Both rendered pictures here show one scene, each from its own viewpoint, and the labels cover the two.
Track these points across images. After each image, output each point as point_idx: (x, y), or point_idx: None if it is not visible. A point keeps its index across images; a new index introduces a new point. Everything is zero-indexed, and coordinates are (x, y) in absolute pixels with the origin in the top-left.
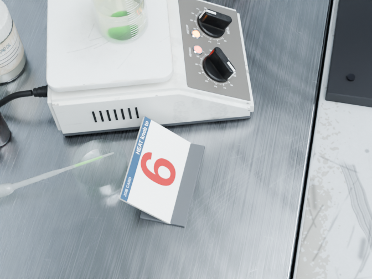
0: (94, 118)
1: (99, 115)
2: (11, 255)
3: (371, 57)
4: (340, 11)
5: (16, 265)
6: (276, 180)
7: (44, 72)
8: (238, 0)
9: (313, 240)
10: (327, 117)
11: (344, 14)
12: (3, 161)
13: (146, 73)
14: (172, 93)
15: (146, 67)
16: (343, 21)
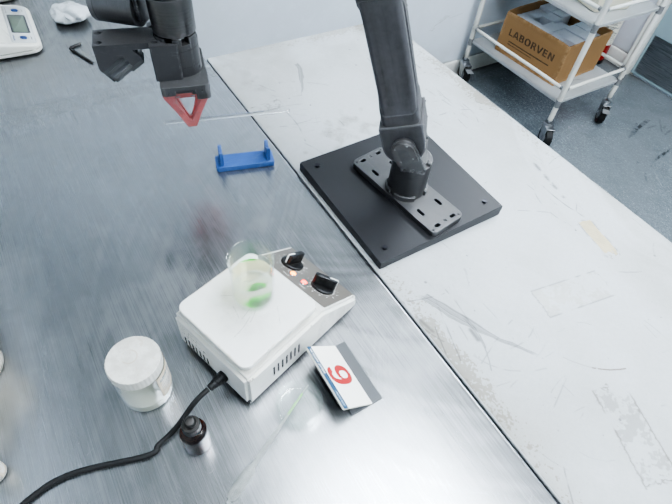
0: (274, 372)
1: (277, 367)
2: None
3: (383, 230)
4: (343, 215)
5: None
6: (400, 331)
7: (190, 372)
8: (276, 243)
9: (450, 349)
10: (389, 277)
11: (347, 215)
12: (221, 456)
13: (301, 314)
14: (319, 317)
15: (297, 310)
16: (350, 219)
